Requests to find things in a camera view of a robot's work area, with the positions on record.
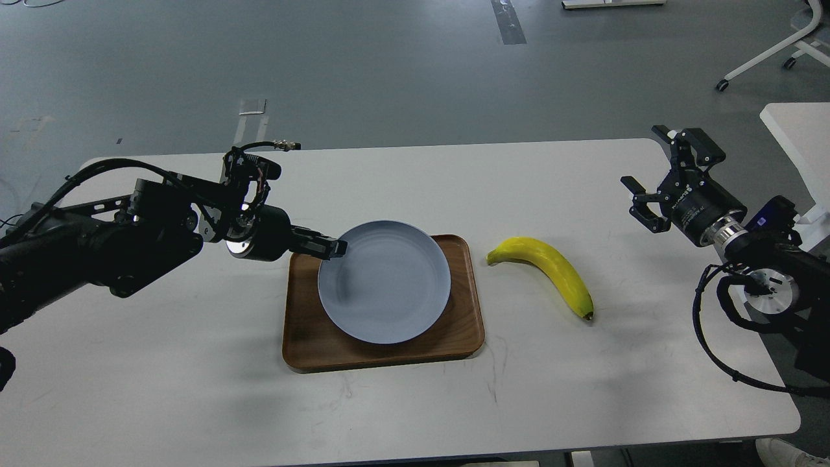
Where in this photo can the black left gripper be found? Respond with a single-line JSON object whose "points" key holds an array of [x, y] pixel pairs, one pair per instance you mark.
{"points": [[272, 233]]}

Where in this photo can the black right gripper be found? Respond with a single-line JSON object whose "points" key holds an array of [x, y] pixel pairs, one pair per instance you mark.
{"points": [[690, 199]]}

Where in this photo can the blue-grey round plate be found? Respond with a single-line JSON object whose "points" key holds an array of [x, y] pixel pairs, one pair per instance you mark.
{"points": [[392, 284]]}

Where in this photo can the yellow banana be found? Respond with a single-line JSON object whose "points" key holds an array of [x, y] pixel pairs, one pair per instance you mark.
{"points": [[557, 268]]}

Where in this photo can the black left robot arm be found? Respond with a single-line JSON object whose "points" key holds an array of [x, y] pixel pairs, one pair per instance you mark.
{"points": [[125, 243]]}

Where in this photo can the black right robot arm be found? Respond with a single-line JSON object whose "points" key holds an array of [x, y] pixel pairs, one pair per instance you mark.
{"points": [[768, 283]]}

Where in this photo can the brown wooden tray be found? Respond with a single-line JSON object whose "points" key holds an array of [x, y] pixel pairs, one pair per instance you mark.
{"points": [[313, 343]]}

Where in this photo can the white side table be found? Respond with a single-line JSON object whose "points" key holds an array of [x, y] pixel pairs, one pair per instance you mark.
{"points": [[802, 131]]}

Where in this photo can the white rolling chair base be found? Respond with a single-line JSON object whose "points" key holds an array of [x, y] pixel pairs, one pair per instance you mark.
{"points": [[810, 38]]}

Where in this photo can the white shoe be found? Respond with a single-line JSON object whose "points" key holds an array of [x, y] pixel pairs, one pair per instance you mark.
{"points": [[777, 452]]}

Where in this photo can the white floor base plate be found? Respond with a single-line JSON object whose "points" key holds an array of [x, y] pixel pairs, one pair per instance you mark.
{"points": [[590, 4]]}

